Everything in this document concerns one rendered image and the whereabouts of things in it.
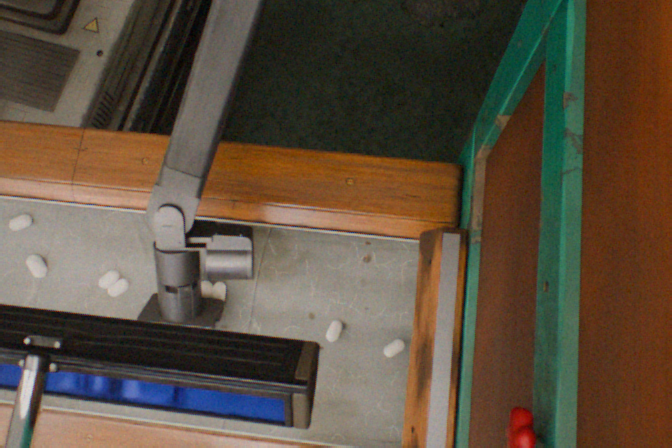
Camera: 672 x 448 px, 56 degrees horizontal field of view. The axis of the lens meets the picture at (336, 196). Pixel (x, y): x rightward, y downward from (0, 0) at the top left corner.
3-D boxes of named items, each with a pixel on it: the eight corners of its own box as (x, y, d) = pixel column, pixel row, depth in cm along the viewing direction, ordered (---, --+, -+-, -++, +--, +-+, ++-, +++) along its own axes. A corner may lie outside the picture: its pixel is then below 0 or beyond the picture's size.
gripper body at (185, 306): (211, 339, 84) (209, 292, 80) (136, 331, 84) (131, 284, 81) (224, 310, 89) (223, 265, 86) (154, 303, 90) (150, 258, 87)
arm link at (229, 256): (165, 179, 83) (152, 206, 75) (253, 180, 84) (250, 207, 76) (171, 259, 88) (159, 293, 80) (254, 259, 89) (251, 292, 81)
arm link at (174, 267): (156, 225, 83) (148, 246, 78) (210, 225, 84) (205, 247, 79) (161, 269, 86) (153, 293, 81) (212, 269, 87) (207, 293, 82)
